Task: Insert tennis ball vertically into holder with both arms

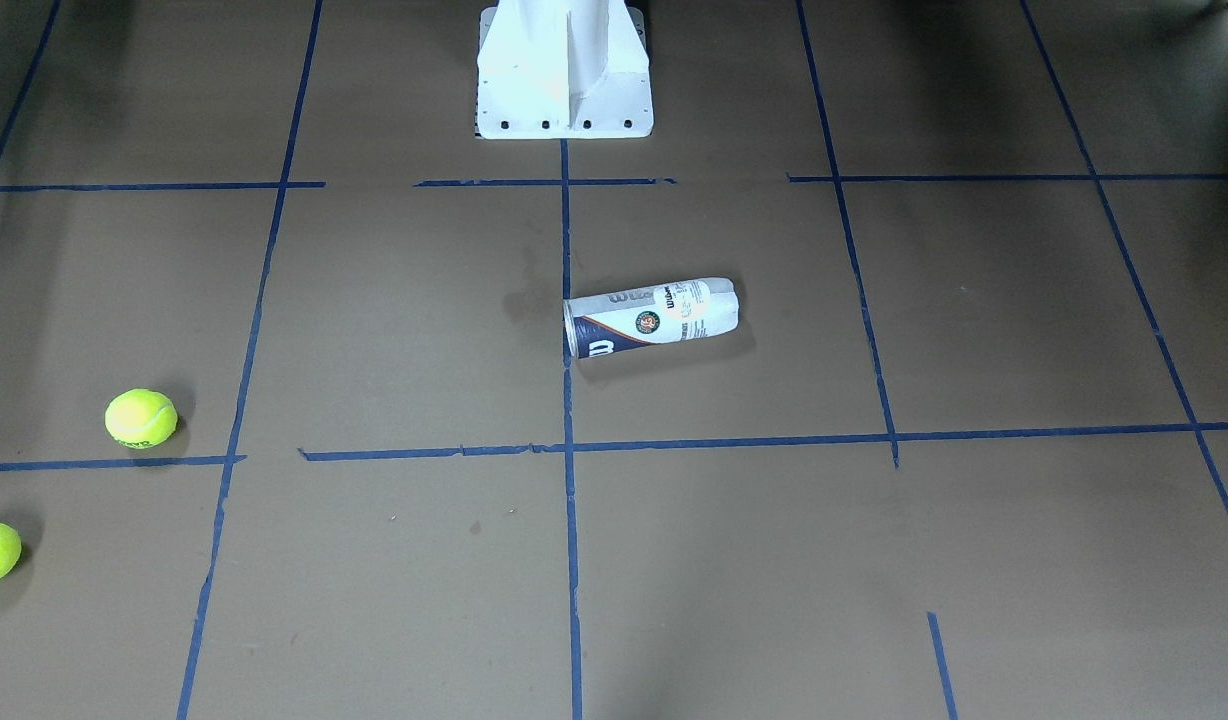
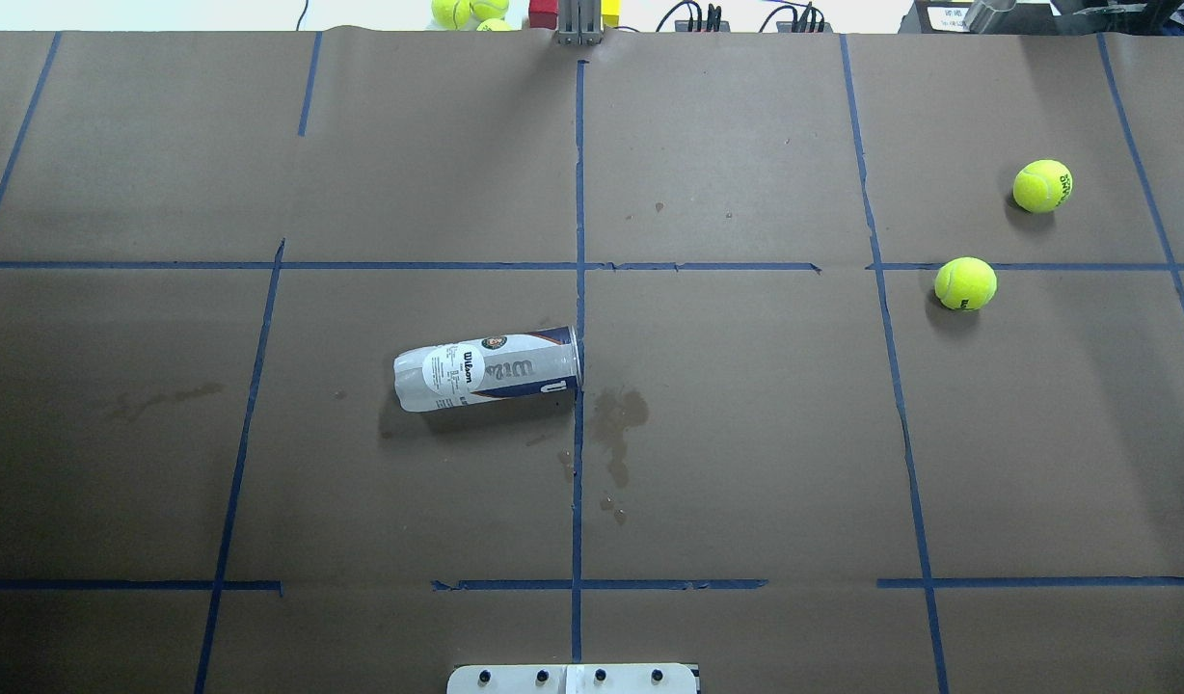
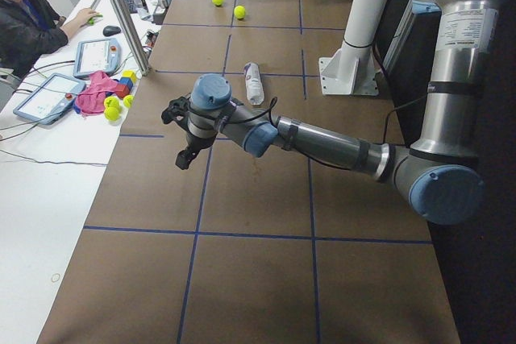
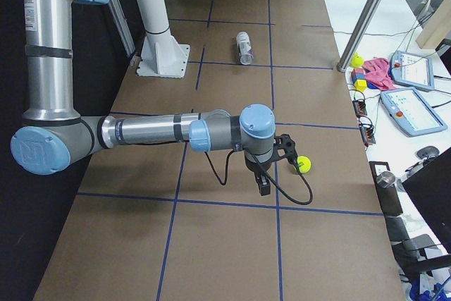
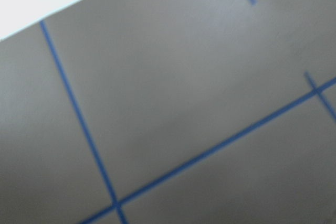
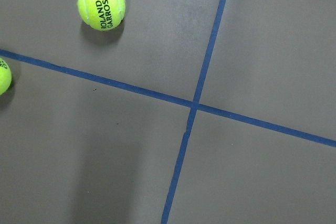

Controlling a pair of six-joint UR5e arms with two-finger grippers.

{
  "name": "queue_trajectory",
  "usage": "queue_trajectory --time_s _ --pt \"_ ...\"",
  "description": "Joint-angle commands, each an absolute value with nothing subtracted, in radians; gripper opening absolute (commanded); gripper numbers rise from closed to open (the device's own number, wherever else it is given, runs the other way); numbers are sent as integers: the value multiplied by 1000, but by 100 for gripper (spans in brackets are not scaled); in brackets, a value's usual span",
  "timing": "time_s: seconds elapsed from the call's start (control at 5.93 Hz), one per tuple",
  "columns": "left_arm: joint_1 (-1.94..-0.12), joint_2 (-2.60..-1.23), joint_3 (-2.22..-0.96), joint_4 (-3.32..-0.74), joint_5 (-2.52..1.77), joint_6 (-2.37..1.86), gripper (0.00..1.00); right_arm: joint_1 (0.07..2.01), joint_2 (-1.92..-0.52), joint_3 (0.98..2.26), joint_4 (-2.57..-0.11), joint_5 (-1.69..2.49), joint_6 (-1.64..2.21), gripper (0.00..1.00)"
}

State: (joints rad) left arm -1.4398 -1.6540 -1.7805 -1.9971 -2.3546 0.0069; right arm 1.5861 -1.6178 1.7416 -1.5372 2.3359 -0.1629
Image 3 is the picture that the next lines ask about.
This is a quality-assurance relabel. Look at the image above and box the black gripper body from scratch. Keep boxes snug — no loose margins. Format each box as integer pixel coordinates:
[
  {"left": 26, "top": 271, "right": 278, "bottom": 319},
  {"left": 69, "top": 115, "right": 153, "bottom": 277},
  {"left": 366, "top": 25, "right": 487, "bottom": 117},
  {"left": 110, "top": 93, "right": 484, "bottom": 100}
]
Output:
[{"left": 185, "top": 132, "right": 214, "bottom": 155}]

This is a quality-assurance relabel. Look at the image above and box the white tennis ball can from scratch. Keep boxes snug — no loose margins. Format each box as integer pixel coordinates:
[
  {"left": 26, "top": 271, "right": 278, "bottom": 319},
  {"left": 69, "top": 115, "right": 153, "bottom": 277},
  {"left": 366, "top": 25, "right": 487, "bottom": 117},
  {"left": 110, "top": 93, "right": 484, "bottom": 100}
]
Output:
[{"left": 243, "top": 62, "right": 264, "bottom": 106}]

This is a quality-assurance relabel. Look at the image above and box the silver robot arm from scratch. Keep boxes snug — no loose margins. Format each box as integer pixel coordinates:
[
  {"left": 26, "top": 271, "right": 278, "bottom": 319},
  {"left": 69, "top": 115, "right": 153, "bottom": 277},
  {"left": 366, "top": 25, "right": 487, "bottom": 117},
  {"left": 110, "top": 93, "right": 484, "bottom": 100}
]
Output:
[{"left": 161, "top": 0, "right": 507, "bottom": 225}]

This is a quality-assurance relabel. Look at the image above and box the spare tennis ball on desk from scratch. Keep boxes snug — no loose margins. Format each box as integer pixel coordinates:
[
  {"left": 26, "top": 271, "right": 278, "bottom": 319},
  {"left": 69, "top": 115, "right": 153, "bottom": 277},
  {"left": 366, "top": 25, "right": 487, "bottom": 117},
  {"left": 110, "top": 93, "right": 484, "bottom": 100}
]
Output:
[{"left": 123, "top": 94, "right": 134, "bottom": 109}]

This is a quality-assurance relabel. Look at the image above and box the tennis ball near tape cross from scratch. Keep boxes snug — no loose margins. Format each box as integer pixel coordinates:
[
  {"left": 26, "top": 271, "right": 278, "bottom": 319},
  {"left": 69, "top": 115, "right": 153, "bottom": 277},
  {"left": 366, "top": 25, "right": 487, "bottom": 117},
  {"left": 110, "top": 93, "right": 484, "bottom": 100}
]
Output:
[{"left": 233, "top": 5, "right": 247, "bottom": 20}]

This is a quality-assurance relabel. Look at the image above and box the red toy cube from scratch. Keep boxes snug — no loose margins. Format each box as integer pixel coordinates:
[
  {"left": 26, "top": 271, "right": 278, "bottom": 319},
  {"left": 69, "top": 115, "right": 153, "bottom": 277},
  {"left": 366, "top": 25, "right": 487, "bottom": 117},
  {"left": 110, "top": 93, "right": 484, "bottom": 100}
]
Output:
[{"left": 113, "top": 83, "right": 131, "bottom": 99}]

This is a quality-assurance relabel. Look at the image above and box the blue toy cube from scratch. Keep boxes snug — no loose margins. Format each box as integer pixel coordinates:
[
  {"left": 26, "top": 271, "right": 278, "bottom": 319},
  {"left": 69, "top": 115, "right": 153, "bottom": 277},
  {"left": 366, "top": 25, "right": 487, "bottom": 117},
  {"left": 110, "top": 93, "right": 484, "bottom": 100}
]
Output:
[{"left": 119, "top": 77, "right": 134, "bottom": 90}]

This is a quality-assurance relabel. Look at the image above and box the yellow toy cube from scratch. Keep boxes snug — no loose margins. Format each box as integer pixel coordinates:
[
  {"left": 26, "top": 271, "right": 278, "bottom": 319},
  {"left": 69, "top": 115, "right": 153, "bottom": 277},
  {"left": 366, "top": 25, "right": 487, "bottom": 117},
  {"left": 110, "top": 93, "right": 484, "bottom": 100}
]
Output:
[{"left": 119, "top": 70, "right": 138, "bottom": 87}]

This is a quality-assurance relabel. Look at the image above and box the pink cloth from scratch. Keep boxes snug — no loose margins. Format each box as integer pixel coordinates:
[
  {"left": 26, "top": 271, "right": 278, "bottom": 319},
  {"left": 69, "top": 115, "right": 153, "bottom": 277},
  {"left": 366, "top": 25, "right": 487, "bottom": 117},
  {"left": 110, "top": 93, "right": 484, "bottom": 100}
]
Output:
[{"left": 73, "top": 71, "right": 118, "bottom": 116}]

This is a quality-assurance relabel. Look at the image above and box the far teach pendant tablet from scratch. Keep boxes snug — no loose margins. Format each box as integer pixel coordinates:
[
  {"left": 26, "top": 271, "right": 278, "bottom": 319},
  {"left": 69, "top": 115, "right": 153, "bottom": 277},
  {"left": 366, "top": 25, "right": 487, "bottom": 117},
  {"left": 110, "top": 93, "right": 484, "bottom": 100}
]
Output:
[{"left": 73, "top": 38, "right": 122, "bottom": 79}]

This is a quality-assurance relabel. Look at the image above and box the teach pendant tablet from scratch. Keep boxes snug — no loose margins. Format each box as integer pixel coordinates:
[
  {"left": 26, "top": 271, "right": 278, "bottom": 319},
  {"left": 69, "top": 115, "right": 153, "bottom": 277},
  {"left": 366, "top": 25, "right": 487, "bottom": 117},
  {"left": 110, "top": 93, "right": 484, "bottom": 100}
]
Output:
[
  {"left": 73, "top": 38, "right": 122, "bottom": 79},
  {"left": 13, "top": 73, "right": 86, "bottom": 125}
]

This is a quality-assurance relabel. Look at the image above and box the black computer mouse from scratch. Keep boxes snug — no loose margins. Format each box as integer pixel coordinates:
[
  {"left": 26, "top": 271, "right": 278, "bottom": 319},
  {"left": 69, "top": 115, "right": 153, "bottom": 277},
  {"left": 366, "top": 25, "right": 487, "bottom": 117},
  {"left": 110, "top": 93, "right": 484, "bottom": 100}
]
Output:
[{"left": 102, "top": 25, "right": 121, "bottom": 37}]

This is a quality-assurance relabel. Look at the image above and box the near teach pendant tablet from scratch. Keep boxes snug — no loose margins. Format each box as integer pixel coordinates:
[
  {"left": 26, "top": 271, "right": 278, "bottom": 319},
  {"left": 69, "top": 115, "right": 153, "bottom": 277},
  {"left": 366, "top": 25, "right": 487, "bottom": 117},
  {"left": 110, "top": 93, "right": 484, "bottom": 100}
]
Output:
[{"left": 13, "top": 73, "right": 86, "bottom": 125}]

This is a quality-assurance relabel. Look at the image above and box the green plastic toy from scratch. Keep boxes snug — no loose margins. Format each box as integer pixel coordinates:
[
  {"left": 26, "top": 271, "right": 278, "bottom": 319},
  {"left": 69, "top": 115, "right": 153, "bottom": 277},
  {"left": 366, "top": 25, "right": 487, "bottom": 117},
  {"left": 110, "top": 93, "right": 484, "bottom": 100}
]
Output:
[{"left": 87, "top": 15, "right": 103, "bottom": 26}]

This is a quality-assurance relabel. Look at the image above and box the rubber band on desk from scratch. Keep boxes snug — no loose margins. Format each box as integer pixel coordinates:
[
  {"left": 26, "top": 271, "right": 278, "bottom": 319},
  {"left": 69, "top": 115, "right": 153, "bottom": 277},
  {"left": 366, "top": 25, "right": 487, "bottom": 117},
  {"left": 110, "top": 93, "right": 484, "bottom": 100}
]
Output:
[{"left": 51, "top": 273, "right": 60, "bottom": 283}]

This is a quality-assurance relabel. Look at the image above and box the seated person in dark jacket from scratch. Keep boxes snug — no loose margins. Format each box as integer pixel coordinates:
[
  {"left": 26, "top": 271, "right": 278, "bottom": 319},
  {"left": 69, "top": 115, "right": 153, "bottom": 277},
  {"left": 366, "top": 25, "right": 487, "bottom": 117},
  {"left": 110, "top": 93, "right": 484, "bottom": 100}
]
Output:
[{"left": 1, "top": 0, "right": 100, "bottom": 78}]

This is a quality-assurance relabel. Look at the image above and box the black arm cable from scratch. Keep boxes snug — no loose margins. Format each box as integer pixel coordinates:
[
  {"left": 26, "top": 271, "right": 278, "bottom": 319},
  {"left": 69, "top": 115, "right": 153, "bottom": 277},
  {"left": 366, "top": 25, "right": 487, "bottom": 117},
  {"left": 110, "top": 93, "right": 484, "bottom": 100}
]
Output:
[{"left": 217, "top": 96, "right": 279, "bottom": 127}]

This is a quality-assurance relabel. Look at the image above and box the aluminium frame post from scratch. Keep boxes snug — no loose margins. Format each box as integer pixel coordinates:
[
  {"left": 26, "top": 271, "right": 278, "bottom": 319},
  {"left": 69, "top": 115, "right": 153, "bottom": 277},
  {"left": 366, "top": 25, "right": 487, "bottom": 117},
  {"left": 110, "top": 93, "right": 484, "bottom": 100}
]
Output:
[{"left": 110, "top": 0, "right": 150, "bottom": 77}]

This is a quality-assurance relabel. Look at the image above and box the white pedestal column with base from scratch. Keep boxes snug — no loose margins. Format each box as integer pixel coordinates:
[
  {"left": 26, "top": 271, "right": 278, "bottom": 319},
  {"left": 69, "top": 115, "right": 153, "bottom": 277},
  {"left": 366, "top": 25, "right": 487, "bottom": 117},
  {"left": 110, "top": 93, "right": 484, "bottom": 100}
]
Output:
[{"left": 319, "top": 0, "right": 387, "bottom": 96}]

